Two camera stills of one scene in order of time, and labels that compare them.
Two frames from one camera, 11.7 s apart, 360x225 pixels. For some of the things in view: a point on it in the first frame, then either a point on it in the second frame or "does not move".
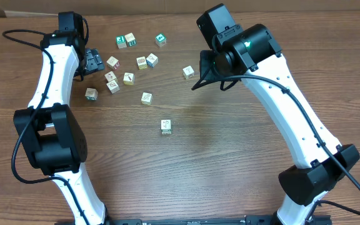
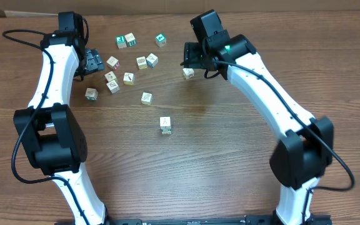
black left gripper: x=95 y=62 does not move
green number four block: x=160 y=39 does not move
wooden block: x=188 y=72 does not move
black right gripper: x=209 y=75 → x=192 y=57
